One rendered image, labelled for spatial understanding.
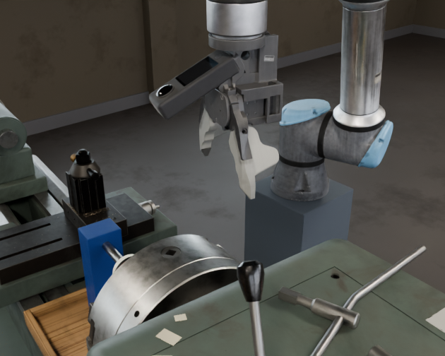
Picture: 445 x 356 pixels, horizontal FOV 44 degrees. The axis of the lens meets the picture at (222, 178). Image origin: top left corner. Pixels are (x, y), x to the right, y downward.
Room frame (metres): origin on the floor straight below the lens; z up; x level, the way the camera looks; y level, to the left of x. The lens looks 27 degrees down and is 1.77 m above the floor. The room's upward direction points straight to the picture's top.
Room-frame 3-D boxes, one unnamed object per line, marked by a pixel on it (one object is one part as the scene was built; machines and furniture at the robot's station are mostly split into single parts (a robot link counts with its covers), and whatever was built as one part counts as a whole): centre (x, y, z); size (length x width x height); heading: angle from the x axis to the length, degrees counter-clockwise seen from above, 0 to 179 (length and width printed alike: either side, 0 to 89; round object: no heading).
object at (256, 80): (0.70, -0.02, 1.56); 0.09 x 0.08 x 0.12; 115
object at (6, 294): (1.33, 0.43, 0.90); 0.53 x 0.30 x 0.06; 125
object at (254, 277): (0.51, -0.03, 1.38); 0.04 x 0.03 x 0.05; 35
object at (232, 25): (0.70, -0.02, 1.64); 0.08 x 0.08 x 0.05
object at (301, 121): (1.26, -0.21, 1.27); 0.13 x 0.12 x 0.14; 59
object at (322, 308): (0.60, -0.13, 1.27); 0.12 x 0.02 x 0.02; 58
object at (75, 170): (1.31, 0.37, 1.14); 0.08 x 0.08 x 0.03
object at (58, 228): (1.27, 0.42, 0.95); 0.43 x 0.18 x 0.04; 125
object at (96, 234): (1.05, 0.28, 1.00); 0.08 x 0.06 x 0.23; 125
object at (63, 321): (0.99, 0.24, 0.89); 0.36 x 0.30 x 0.04; 125
